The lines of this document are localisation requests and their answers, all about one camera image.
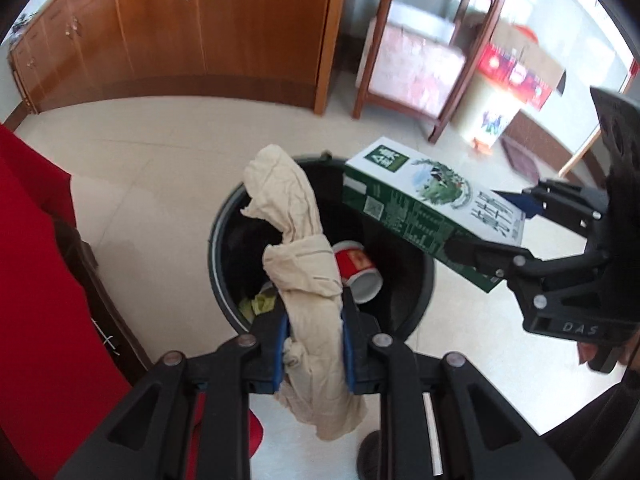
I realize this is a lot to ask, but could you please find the person's right hand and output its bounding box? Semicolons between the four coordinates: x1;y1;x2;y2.
577;340;636;373

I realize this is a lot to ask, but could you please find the red gift box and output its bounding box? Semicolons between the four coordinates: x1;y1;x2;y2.
475;42;556;111

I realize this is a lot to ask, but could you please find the yellow cloth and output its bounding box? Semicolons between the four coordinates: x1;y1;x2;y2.
240;292;278;323

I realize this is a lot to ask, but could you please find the black trash bin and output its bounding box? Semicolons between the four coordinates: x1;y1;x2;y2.
207;154;437;348

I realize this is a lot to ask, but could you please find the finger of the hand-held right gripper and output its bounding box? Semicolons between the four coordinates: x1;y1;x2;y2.
499;179;608;248
442;234;556;322

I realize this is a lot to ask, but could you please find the white flat board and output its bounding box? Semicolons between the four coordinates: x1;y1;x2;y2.
387;0;463;53

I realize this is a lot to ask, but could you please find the red tablecloth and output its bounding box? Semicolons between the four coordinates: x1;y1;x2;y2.
0;122;264;480

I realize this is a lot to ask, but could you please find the long wooden sideboard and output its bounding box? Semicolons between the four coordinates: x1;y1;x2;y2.
7;0;351;116

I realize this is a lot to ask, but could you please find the red and white paper cup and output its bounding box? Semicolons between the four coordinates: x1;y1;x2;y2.
331;241;383;304

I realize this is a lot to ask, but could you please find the beige cloth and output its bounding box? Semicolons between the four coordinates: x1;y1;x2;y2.
241;144;368;442

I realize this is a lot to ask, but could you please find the carved wooden side stand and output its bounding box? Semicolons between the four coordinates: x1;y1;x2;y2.
352;0;516;145

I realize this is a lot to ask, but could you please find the dark floor mat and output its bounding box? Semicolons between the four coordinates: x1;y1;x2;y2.
500;135;543;183

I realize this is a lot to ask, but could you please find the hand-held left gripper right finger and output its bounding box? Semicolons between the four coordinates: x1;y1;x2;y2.
340;287;576;480

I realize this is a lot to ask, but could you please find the cream bag with floral print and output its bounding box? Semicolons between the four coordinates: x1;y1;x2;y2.
452;77;521;153

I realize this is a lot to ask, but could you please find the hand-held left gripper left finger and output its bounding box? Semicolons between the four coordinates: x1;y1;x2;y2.
52;310;291;480

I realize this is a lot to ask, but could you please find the green and white carton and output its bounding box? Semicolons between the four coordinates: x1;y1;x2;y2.
341;136;527;295

